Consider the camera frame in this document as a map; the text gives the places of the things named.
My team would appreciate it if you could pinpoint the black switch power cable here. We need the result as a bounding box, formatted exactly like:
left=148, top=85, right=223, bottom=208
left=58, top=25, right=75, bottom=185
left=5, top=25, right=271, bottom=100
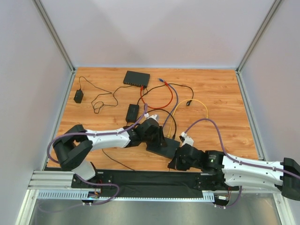
left=102, top=149, right=136, bottom=172

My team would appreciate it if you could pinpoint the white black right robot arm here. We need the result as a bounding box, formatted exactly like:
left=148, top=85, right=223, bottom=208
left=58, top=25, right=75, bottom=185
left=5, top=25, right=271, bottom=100
left=168, top=144, right=300, bottom=201

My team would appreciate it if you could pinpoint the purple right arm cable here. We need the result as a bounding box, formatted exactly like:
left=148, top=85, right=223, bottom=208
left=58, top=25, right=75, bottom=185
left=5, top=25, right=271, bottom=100
left=185, top=118, right=300, bottom=209

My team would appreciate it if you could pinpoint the blue ethernet cable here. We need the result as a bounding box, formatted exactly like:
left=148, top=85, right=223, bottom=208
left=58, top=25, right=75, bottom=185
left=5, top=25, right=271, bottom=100
left=157, top=78, right=179, bottom=132

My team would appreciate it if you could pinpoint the black cable with usb plug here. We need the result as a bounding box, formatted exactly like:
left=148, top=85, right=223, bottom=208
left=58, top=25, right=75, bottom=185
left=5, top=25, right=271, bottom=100
left=136, top=83, right=194, bottom=106

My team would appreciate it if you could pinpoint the aluminium front frame rail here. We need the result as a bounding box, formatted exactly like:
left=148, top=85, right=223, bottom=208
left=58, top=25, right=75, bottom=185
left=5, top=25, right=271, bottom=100
left=16, top=169, right=300, bottom=225

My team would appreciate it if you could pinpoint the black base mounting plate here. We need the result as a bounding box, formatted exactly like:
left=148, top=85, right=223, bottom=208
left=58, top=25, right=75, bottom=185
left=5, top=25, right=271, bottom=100
left=71, top=169, right=240, bottom=200

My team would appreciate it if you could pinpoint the black network switch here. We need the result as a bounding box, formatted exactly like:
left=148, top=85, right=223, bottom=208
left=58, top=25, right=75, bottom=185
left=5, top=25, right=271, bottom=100
left=157, top=138, right=180, bottom=159
left=123, top=71, right=150, bottom=87

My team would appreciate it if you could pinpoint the black power adapter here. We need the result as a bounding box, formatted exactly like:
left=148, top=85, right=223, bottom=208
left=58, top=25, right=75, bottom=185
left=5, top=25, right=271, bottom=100
left=73, top=89, right=84, bottom=104

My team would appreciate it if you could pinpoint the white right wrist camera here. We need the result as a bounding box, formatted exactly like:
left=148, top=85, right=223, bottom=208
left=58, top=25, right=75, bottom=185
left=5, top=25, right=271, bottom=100
left=180, top=132, right=194, bottom=146

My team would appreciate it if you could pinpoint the red ethernet cable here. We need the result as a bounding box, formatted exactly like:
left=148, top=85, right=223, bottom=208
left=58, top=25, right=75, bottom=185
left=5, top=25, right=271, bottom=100
left=140, top=81, right=173, bottom=109

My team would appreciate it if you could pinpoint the small black middle box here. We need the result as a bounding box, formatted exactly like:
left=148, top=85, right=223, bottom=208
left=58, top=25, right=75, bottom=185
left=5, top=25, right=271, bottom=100
left=125, top=104, right=139, bottom=123

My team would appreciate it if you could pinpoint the aluminium frame post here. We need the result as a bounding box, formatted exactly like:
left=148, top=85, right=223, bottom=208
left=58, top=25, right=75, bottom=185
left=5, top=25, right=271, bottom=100
left=32, top=0, right=75, bottom=73
left=235, top=0, right=283, bottom=72

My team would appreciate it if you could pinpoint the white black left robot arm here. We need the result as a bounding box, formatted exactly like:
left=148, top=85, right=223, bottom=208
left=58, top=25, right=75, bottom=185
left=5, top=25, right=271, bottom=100
left=52, top=118, right=167, bottom=180

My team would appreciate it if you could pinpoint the yellow ethernet cable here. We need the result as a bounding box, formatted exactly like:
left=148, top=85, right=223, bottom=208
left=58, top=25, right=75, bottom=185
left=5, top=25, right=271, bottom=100
left=167, top=99, right=209, bottom=138

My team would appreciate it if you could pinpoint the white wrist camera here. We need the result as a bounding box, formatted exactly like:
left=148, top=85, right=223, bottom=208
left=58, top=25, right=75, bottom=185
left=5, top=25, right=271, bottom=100
left=180, top=132, right=194, bottom=146
left=143, top=113, right=159, bottom=123

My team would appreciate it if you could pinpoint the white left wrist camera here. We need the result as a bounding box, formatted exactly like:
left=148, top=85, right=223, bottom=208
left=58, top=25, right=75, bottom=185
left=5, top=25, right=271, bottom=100
left=143, top=113, right=159, bottom=123

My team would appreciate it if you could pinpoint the left aluminium frame post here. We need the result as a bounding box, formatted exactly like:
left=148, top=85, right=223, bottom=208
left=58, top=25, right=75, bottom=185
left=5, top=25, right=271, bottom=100
left=32, top=0, right=75, bottom=73

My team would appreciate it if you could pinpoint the thin black adapter cable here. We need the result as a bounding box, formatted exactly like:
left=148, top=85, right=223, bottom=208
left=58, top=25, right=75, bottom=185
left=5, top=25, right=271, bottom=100
left=78, top=75, right=131, bottom=115

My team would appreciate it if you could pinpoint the right aluminium frame post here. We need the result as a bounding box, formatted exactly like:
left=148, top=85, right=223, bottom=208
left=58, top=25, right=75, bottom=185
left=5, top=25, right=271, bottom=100
left=235, top=0, right=283, bottom=72

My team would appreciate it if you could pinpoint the black ethernet cable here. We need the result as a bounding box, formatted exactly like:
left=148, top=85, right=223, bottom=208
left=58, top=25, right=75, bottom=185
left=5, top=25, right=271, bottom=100
left=125, top=108, right=177, bottom=139

